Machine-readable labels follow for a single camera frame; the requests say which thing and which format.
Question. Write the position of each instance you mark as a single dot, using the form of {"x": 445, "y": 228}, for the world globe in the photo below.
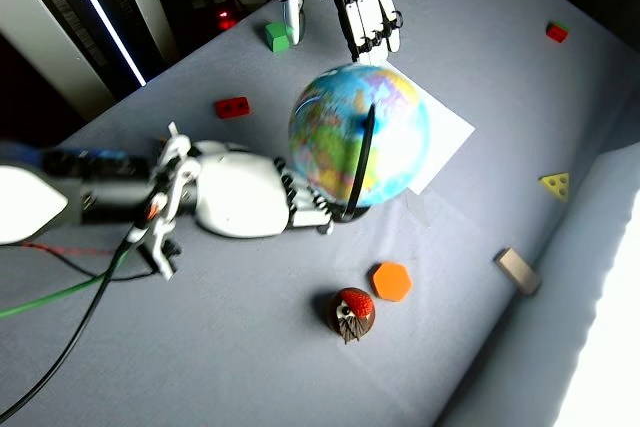
{"x": 340, "y": 137}

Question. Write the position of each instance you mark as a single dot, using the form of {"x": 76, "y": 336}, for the red brick with two holes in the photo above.
{"x": 233, "y": 107}

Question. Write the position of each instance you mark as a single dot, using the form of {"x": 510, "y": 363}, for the green cube block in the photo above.
{"x": 277, "y": 38}

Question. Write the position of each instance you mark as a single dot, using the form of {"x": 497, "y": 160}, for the device with red light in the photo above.
{"x": 226, "y": 18}

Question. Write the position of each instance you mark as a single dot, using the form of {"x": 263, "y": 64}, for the toy chocolate strawberry cake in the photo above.
{"x": 352, "y": 314}

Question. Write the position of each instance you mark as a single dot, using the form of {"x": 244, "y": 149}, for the grey table cloth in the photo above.
{"x": 200, "y": 357}

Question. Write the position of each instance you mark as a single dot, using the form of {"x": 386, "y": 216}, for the orange hexagon block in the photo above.
{"x": 391, "y": 282}

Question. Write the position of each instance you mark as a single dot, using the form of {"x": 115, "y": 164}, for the white paper sheet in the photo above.
{"x": 445, "y": 137}

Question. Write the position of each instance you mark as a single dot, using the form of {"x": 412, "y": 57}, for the red and green block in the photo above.
{"x": 556, "y": 34}

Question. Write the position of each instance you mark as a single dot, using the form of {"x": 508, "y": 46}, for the white light strip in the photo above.
{"x": 100, "y": 12}

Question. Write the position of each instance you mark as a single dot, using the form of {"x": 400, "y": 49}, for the wide white furniture panel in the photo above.
{"x": 45, "y": 32}

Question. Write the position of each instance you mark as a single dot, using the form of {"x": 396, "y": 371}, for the grey rectangular block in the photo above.
{"x": 517, "y": 271}

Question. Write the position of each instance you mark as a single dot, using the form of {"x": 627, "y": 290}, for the yellow triangle block with holes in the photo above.
{"x": 557, "y": 187}

